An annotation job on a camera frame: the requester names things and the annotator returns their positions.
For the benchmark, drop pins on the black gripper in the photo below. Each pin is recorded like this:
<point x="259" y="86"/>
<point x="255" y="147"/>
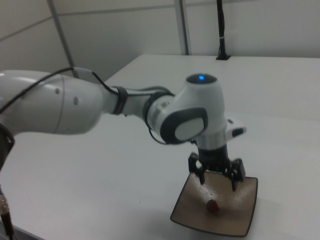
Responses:
<point x="213" y="157"/>

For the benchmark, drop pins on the black camera stand pole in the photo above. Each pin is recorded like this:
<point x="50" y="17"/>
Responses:
<point x="222" y="30"/>

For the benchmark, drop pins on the square brown ceramic plate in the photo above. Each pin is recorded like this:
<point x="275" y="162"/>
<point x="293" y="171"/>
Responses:
<point x="195" y="210"/>

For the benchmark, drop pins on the red strawberry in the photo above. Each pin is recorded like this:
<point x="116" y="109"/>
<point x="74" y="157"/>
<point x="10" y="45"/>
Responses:
<point x="213" y="207"/>

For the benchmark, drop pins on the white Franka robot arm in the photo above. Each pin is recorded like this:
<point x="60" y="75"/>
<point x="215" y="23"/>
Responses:
<point x="75" y="110"/>

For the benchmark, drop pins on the grey metal partition post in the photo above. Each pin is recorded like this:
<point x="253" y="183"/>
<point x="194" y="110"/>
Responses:
<point x="62" y="35"/>
<point x="183" y="25"/>

